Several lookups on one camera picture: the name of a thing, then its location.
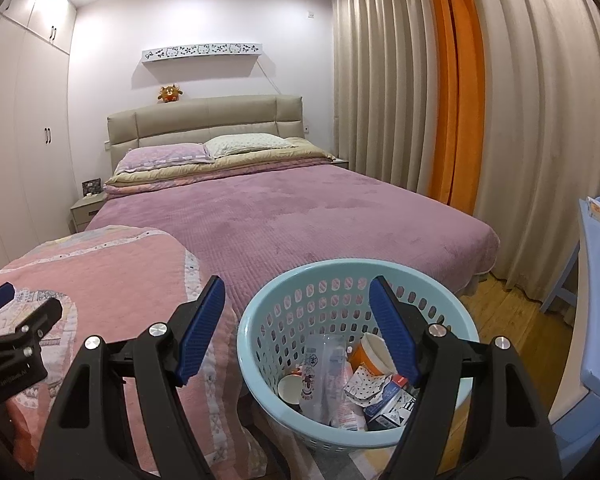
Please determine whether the light blue plastic basket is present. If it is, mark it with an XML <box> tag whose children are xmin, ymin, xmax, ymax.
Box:
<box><xmin>236</xmin><ymin>258</ymin><xmax>481</xmax><ymax>451</ymax></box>

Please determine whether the pink patterned quilt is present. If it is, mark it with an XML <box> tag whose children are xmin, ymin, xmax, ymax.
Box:
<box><xmin>0</xmin><ymin>225</ymin><xmax>263</xmax><ymax>477</ymax></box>

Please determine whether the white polka dot carton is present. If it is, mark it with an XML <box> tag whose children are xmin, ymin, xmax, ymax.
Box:
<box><xmin>342</xmin><ymin>365</ymin><xmax>394</xmax><ymax>409</ymax></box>

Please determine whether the bed with purple cover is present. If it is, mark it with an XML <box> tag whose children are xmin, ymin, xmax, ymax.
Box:
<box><xmin>84</xmin><ymin>157</ymin><xmax>502</xmax><ymax>313</ymax></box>

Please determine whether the clear plastic bottle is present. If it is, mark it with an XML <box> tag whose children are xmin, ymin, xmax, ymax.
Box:
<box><xmin>297</xmin><ymin>332</ymin><xmax>354</xmax><ymax>419</ymax></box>

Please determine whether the white printed wall shelf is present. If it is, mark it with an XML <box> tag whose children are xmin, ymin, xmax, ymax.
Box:
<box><xmin>141</xmin><ymin>41</ymin><xmax>263</xmax><ymax>65</ymax></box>

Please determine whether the blue chair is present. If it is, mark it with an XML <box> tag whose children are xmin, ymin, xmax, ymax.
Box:
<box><xmin>539</xmin><ymin>239</ymin><xmax>582</xmax><ymax>317</ymax></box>

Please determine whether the orange paper cup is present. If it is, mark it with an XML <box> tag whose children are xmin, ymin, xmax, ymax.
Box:
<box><xmin>349</xmin><ymin>332</ymin><xmax>397</xmax><ymax>377</ymax></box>

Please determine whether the beige folded quilt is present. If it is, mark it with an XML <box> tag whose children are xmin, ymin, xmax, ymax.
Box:
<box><xmin>103</xmin><ymin>137</ymin><xmax>334</xmax><ymax>187</ymax></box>

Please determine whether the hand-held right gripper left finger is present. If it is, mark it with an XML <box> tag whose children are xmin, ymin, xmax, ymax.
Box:
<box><xmin>34</xmin><ymin>275</ymin><xmax>227</xmax><ymax>480</ymax></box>

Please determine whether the white dotted pillow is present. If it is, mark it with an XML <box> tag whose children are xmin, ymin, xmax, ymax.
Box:
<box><xmin>203</xmin><ymin>133</ymin><xmax>297</xmax><ymax>159</ymax></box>

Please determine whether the beige bed headboard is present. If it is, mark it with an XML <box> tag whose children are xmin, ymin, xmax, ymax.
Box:
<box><xmin>106</xmin><ymin>94</ymin><xmax>304</xmax><ymax>181</ymax></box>

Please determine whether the purple pillow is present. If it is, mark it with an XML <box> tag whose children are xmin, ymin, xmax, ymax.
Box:
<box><xmin>115</xmin><ymin>142</ymin><xmax>215</xmax><ymax>174</ymax></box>

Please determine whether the white wardrobe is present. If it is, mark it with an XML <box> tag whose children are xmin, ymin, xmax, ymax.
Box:
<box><xmin>0</xmin><ymin>0</ymin><xmax>79</xmax><ymax>273</ymax></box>

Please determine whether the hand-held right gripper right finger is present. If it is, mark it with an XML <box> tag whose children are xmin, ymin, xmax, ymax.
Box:
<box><xmin>369</xmin><ymin>275</ymin><xmax>563</xmax><ymax>480</ymax></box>

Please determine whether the blue white carton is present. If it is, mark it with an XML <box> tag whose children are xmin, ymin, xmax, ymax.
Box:
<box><xmin>365</xmin><ymin>391</ymin><xmax>417</xmax><ymax>432</ymax></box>

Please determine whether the red paper cup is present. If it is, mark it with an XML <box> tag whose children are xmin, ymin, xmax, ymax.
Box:
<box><xmin>277</xmin><ymin>370</ymin><xmax>307</xmax><ymax>407</ymax></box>

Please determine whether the orange curtain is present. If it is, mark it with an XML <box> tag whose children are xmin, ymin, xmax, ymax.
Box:
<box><xmin>420</xmin><ymin>0</ymin><xmax>487</xmax><ymax>215</ymax></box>

